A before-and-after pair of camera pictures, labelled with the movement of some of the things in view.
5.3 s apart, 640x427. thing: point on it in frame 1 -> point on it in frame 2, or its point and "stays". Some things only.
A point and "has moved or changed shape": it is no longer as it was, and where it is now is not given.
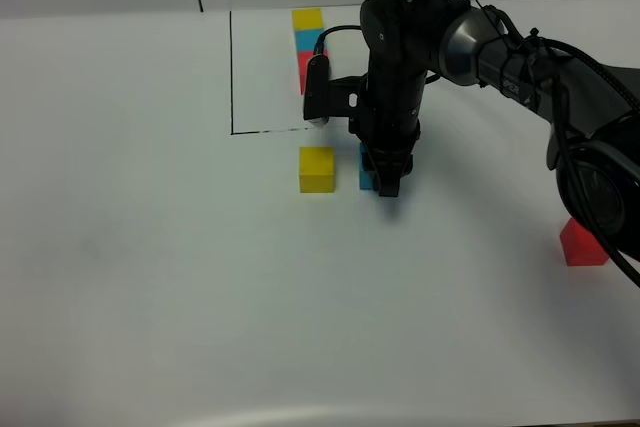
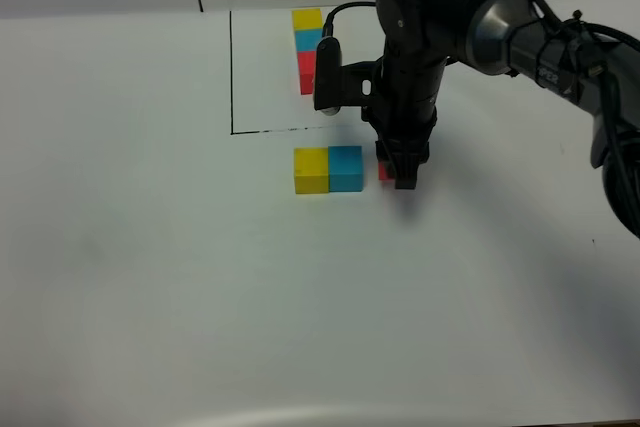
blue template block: (306, 39) stays
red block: (581, 247) has moved or changed shape
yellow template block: (308, 19) stays
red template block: (303, 58) stays
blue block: (366, 178) -> (345, 168)
